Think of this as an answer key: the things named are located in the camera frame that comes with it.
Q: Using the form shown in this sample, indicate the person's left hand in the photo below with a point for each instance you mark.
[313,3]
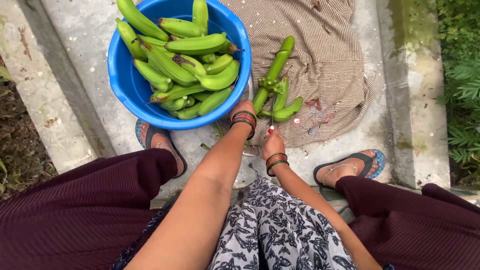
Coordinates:
[243,106]

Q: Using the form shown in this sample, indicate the person's right hand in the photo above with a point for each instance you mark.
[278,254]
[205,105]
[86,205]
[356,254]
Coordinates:
[273,144]

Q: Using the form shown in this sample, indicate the person's right fingers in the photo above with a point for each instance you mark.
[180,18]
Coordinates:
[270,134]

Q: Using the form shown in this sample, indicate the green banana stalk with bananas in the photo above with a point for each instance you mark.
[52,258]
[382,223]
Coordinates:
[275,69]

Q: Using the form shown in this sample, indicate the red green bangles right wrist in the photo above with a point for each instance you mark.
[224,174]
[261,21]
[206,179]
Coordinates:
[276,161]

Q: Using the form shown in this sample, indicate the red green bangles wrist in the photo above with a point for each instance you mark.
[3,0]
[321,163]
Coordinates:
[276,161]
[244,119]

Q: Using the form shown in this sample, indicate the red green bangles left wrist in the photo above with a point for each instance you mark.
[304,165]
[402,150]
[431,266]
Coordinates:
[244,119]

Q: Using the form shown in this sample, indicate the small green stem piece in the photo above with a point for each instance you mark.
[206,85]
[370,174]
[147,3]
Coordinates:
[205,146]

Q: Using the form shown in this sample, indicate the gold right anklet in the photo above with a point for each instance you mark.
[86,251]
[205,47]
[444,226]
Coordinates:
[337,167]

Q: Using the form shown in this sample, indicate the gold anklet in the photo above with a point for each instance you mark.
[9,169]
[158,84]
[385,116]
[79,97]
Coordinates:
[168,147]
[337,167]

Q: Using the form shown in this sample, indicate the brown checked cloth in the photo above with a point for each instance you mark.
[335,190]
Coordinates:
[330,67]

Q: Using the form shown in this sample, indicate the blue black right sandal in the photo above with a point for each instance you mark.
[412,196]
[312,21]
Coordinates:
[362,159]

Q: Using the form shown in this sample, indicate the blue black sandal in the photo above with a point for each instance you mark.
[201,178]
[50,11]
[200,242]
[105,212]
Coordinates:
[152,133]
[362,159]

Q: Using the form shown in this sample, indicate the white black floral garment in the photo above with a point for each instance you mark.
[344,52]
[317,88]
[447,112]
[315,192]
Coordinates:
[281,228]

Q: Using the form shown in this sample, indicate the gold left anklet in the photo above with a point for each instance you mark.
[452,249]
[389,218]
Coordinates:
[168,147]

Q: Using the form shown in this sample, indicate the pile of green bananas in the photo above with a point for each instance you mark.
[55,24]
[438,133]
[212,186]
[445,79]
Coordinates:
[180,60]

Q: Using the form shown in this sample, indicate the blue black left sandal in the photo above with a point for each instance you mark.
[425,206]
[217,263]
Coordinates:
[152,133]

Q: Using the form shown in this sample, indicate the blue plastic basin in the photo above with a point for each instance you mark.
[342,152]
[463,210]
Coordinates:
[125,82]

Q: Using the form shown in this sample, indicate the green plants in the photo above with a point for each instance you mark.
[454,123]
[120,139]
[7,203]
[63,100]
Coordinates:
[461,82]

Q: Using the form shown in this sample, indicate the maroon ribbed trousers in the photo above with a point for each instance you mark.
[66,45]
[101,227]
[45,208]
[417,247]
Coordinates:
[75,217]

